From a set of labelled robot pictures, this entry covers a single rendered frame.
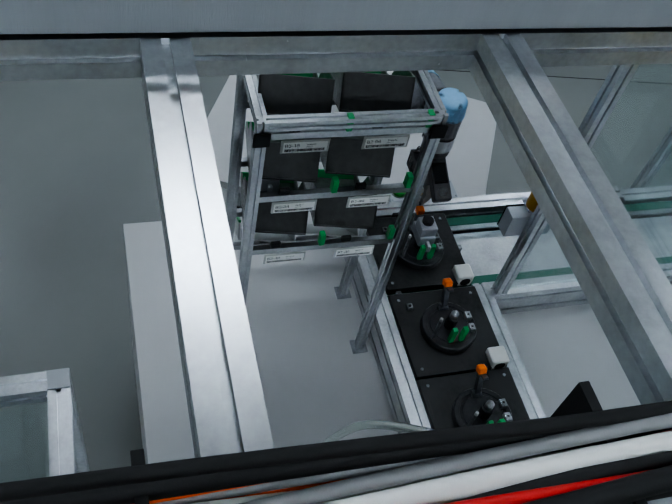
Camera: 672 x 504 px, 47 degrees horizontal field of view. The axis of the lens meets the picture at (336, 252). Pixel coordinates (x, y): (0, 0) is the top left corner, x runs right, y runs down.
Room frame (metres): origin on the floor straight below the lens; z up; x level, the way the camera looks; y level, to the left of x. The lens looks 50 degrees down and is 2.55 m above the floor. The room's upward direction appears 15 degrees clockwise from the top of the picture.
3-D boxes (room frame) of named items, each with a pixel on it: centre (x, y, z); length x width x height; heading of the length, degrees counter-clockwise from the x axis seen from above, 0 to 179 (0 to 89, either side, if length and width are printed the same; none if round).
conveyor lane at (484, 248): (1.49, -0.49, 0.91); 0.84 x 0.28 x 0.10; 115
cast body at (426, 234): (1.37, -0.21, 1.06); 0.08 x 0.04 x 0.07; 25
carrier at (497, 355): (1.15, -0.32, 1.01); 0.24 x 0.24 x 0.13; 25
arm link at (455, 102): (1.47, -0.17, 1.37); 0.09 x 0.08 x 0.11; 36
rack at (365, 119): (1.12, 0.06, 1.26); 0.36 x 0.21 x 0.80; 115
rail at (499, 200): (1.64, -0.39, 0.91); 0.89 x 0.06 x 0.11; 115
